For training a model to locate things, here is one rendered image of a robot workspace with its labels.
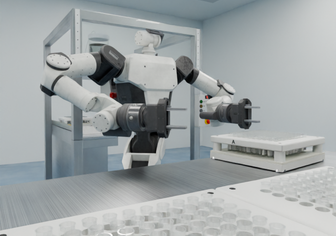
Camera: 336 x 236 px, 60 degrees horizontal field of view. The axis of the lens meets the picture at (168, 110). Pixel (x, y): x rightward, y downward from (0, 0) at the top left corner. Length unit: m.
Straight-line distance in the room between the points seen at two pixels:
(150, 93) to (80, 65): 0.34
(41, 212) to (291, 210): 0.38
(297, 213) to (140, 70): 1.04
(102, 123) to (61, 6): 4.96
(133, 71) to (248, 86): 4.63
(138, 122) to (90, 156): 1.37
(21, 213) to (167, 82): 0.95
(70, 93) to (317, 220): 0.84
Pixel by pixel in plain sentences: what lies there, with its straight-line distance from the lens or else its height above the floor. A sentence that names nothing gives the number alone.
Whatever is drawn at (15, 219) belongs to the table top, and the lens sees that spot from 0.53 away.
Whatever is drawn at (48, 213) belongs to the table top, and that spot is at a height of 0.85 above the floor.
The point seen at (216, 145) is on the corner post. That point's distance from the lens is 0.92.
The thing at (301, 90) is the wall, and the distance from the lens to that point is 5.07.
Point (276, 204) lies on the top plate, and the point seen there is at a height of 0.92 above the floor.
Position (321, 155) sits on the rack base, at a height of 0.87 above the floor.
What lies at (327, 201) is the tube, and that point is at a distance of 0.34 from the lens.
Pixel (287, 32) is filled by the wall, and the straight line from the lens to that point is 5.34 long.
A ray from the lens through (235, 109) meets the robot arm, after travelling 1.24.
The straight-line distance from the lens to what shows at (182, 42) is 2.36.
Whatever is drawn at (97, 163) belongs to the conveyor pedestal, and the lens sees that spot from 2.27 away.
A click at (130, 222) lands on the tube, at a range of 0.26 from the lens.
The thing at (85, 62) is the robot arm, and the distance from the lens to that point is 1.17.
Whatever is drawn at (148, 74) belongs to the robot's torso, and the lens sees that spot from 1.28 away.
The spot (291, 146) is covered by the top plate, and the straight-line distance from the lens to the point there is 0.83.
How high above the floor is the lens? 1.03
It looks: 2 degrees down
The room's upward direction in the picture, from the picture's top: straight up
